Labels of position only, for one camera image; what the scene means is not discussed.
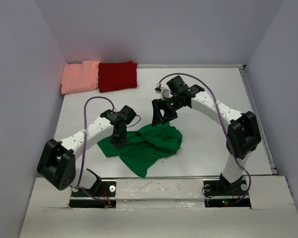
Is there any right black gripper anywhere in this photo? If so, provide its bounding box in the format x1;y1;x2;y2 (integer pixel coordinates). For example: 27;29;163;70
151;94;184;126

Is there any green t shirt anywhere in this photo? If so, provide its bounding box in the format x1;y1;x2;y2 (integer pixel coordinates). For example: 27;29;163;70
97;123;183;178

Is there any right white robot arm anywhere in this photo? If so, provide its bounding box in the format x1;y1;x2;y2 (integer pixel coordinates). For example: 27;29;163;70
151;73;261;198

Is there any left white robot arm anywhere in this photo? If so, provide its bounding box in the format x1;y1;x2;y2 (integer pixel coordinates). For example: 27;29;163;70
37;106;137;196

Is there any folded red t shirt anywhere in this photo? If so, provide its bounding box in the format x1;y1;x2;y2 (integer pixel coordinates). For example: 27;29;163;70
98;61;138;93

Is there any folded pink t shirt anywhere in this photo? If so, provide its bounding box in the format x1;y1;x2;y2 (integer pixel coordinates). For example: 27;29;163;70
61;60;100;95

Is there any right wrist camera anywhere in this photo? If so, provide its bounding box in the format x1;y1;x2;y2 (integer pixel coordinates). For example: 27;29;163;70
155;83;173;100

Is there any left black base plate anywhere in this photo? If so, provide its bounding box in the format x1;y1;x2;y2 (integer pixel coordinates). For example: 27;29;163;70
69;179;117;209

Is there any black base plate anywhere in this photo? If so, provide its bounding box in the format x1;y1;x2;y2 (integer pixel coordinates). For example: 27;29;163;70
201;179;251;208
69;179;117;209

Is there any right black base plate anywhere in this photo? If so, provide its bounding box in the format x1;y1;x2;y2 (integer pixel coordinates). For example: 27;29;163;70
201;179;251;208

